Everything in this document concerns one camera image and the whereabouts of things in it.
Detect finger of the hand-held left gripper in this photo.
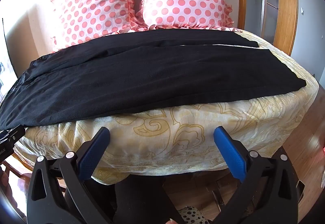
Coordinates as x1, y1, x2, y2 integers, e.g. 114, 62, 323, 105
0, 125, 26, 144

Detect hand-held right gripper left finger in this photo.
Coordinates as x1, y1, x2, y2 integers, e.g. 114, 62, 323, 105
27, 127, 113, 224

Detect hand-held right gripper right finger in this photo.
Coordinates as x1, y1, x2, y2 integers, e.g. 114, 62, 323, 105
213, 126, 299, 224

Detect black pants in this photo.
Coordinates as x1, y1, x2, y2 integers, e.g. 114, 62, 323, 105
0, 29, 307, 130

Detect dark wooden chair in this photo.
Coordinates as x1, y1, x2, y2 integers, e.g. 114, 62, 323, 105
0, 156, 35, 224

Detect yellow patterned bedspread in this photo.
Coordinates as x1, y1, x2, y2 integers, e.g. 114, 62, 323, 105
13, 27, 319, 182

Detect person's black trouser leg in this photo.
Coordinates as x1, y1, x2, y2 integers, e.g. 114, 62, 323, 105
114, 173, 168, 224

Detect dotted slipper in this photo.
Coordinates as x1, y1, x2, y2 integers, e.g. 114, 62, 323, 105
181, 207, 207, 224

